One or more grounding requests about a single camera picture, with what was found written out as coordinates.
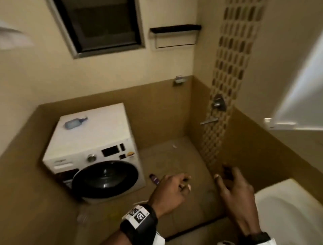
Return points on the person's right hand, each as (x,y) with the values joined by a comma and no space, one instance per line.
(239,202)

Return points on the person's left hand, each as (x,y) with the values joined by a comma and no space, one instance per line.
(171,194)

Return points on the purple shower gel bottle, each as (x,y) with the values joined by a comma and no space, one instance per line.
(154,178)

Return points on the white wash basin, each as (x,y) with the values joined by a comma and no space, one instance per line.
(290,214)

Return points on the white framed mirror cabinet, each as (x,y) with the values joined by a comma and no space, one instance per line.
(302,101)

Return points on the blue pump dispenser bottle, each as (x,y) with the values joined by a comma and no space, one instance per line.
(74,123)

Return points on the person's left forearm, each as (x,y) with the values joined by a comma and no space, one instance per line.
(113,239)

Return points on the black right wrist band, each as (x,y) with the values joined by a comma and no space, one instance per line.
(255,238)

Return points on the black wrist band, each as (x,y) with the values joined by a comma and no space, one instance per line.
(138,222)
(255,238)

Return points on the black left wrist band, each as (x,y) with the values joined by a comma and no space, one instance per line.
(138,222)

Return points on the white plastic appliance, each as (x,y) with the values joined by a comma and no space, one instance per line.
(96,141)

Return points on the dark framed window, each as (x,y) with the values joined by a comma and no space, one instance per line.
(101,25)

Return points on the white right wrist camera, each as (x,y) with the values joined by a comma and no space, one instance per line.
(227,243)

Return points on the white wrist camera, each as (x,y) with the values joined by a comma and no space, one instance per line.
(227,243)
(160,238)

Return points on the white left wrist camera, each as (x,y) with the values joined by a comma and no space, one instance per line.
(160,238)

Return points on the chrome wall soap dish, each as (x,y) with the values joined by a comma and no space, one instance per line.
(179,80)

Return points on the white wall mounted unit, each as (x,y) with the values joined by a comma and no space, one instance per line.
(12,37)

